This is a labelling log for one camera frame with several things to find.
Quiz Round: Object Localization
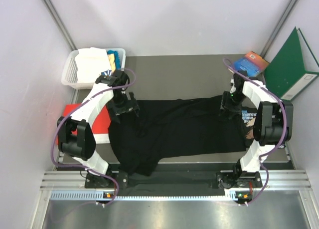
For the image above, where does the aluminium rail frame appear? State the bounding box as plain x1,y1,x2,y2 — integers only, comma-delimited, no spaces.
30,170,319,229

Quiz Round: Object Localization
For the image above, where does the white plastic laundry basket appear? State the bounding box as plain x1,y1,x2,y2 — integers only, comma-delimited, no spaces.
61,48,127,90

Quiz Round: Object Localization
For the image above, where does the white t-shirt with flower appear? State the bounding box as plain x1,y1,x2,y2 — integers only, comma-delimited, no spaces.
75,47,113,83

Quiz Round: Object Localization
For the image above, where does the green binder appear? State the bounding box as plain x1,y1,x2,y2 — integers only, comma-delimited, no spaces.
264,28,319,101

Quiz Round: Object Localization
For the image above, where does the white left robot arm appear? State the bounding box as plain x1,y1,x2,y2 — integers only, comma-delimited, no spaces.
53,68,139,188

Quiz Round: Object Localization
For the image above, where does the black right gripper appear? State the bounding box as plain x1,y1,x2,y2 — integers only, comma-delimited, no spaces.
219,91,247,119

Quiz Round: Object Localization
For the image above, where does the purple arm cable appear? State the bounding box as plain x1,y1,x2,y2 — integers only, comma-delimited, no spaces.
50,68,137,207
222,57,287,206

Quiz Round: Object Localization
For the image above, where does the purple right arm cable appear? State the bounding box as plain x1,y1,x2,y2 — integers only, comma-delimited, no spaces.
222,57,287,206

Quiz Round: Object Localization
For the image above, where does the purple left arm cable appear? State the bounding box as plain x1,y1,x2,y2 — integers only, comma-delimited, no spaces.
50,68,137,207

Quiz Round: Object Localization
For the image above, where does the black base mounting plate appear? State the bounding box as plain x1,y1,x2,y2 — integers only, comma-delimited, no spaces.
84,170,264,190

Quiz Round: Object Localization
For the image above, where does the blue t-shirt in basket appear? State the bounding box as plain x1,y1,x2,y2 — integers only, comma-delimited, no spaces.
106,48,126,70

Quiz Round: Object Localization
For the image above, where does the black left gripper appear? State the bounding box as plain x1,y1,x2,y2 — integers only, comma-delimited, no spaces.
106,91,139,123

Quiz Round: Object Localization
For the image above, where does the cream t-shirt in basket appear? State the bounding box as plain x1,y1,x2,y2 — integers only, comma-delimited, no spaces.
108,53,117,72

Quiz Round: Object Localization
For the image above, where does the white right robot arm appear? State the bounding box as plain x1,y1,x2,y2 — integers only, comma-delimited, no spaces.
220,70,294,187

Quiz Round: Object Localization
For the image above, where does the folded black printed t-shirt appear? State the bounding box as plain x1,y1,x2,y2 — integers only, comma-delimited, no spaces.
241,106,282,149

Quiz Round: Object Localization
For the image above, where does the blue orange book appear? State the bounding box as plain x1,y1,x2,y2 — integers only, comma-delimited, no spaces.
231,51,270,78

